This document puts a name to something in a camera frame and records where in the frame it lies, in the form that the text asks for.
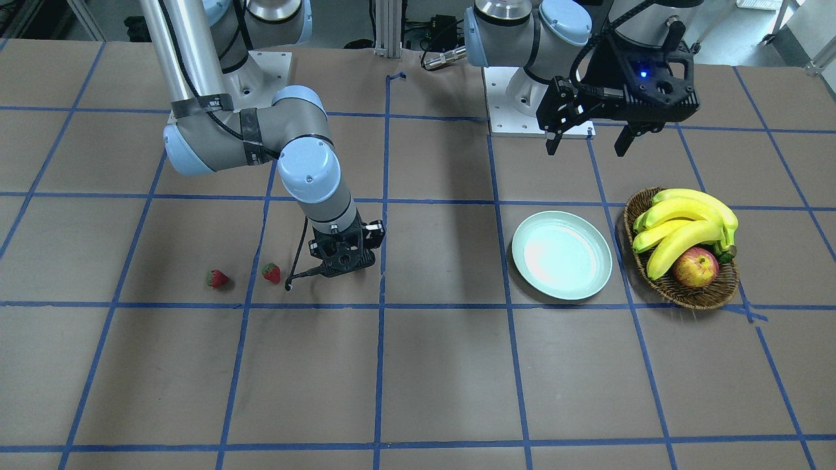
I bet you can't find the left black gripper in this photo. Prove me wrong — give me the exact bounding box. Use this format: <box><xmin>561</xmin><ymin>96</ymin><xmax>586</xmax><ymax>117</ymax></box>
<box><xmin>536</xmin><ymin>33</ymin><xmax>701</xmax><ymax>157</ymax></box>

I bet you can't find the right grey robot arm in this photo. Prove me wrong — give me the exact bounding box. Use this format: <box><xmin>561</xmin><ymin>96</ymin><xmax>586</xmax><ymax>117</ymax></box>
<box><xmin>140</xmin><ymin>1</ymin><xmax>385</xmax><ymax>277</ymax></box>

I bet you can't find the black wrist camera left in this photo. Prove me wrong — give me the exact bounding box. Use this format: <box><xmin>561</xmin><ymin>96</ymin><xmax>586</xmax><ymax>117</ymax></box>
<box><xmin>610</xmin><ymin>38</ymin><xmax>696</xmax><ymax>108</ymax></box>

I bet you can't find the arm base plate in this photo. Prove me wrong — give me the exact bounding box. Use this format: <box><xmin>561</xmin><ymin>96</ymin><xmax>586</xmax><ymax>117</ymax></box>
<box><xmin>482</xmin><ymin>65</ymin><xmax>596</xmax><ymax>139</ymax></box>

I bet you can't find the red strawberry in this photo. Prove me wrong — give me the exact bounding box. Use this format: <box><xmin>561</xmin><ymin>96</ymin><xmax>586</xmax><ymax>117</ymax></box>
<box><xmin>261</xmin><ymin>262</ymin><xmax>281</xmax><ymax>285</ymax></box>
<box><xmin>205</xmin><ymin>270</ymin><xmax>230</xmax><ymax>289</ymax></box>

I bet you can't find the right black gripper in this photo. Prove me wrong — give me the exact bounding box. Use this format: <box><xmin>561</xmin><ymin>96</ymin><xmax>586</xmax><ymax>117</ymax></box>
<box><xmin>308</xmin><ymin>215</ymin><xmax>386</xmax><ymax>277</ymax></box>

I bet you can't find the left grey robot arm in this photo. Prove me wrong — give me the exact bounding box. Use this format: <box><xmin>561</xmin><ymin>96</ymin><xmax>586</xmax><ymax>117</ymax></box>
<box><xmin>464</xmin><ymin>1</ymin><xmax>701</xmax><ymax>157</ymax></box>

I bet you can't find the yellow banana bunch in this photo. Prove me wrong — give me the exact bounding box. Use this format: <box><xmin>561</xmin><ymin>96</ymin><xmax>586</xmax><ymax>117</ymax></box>
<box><xmin>629</xmin><ymin>189</ymin><xmax>739</xmax><ymax>281</ymax></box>

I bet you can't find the aluminium frame post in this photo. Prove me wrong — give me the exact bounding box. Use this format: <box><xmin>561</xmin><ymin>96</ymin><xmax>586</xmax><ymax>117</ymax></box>
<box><xmin>371</xmin><ymin>1</ymin><xmax>404</xmax><ymax>61</ymax></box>

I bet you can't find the wicker fruit basket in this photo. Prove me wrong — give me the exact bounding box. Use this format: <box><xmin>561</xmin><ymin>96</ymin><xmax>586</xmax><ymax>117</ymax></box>
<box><xmin>623</xmin><ymin>187</ymin><xmax>739</xmax><ymax>310</ymax></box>

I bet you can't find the red yellow apple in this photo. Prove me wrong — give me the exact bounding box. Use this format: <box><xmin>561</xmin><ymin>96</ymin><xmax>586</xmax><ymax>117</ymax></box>
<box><xmin>671</xmin><ymin>247</ymin><xmax>720</xmax><ymax>289</ymax></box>

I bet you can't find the light green plate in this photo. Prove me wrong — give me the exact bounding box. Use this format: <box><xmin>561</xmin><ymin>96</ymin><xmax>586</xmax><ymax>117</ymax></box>
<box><xmin>511</xmin><ymin>210</ymin><xmax>614</xmax><ymax>300</ymax></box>

